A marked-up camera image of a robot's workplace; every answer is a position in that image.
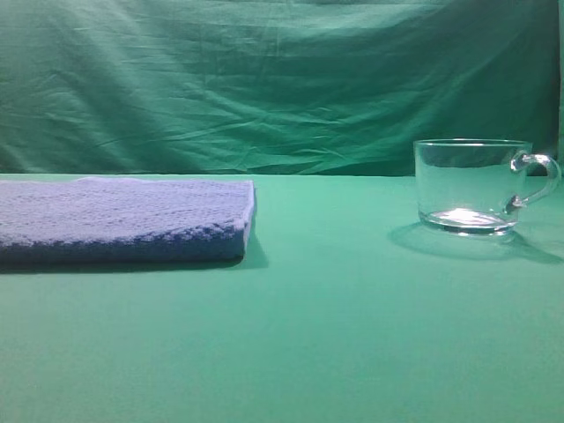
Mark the transparent glass cup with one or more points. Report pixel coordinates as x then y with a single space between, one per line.
479 186

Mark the green backdrop cloth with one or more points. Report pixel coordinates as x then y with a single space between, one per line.
271 87

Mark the folded blue towel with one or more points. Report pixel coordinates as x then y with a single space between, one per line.
103 220

